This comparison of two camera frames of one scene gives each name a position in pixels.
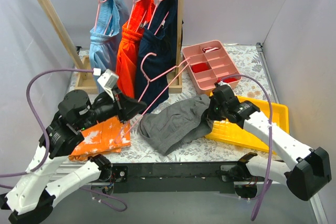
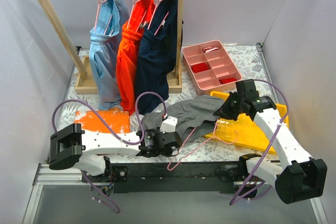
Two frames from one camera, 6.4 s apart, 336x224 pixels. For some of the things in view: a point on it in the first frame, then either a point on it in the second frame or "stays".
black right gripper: [210, 115] -> [228, 107]
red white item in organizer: [208, 49] stays
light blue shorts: [104, 36] stays
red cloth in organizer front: [228, 79] stays
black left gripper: [122, 107] -> [172, 142]
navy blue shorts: [157, 52] stays
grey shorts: [168, 129] stays
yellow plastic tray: [228, 131] stays
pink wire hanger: [153, 100] -> [214, 132]
